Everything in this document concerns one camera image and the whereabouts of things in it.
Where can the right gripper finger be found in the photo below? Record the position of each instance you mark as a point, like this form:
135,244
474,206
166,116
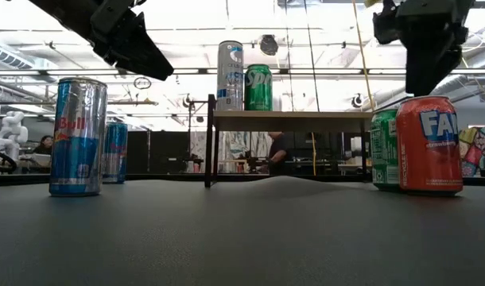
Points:
421,67

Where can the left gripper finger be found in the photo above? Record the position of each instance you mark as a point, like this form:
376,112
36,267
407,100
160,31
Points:
139,55

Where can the red Fanta strawberry can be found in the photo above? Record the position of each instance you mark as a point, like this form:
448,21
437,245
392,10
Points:
427,159

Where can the green Sprite can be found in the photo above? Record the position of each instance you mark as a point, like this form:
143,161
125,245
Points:
383,151
258,93

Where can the silver Celsius slim can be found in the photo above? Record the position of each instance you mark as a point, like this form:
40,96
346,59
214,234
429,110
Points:
230,79

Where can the blue silver Red Bull can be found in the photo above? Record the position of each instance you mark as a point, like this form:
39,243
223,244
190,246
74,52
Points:
77,151
116,155

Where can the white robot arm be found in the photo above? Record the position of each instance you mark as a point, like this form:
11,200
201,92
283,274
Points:
11,133

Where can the wooden shelf black metal legs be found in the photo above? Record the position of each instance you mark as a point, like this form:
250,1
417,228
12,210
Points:
290,121

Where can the small yellow tag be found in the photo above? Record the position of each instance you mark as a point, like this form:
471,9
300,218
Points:
371,2

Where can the black round ceiling device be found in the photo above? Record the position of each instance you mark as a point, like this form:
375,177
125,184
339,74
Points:
268,45
358,100

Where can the long ceiling light strip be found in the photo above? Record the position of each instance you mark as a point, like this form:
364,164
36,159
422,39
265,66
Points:
326,71

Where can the colourful patchwork quilt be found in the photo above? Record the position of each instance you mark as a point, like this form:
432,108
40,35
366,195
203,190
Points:
475,155

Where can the person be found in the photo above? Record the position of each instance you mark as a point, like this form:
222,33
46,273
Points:
278,153
44,145

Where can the black table mat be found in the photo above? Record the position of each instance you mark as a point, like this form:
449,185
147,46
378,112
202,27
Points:
242,238

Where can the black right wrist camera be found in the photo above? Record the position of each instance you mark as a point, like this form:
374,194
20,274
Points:
385,24

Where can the ceiling air duct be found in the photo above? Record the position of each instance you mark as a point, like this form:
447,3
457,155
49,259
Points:
4,53

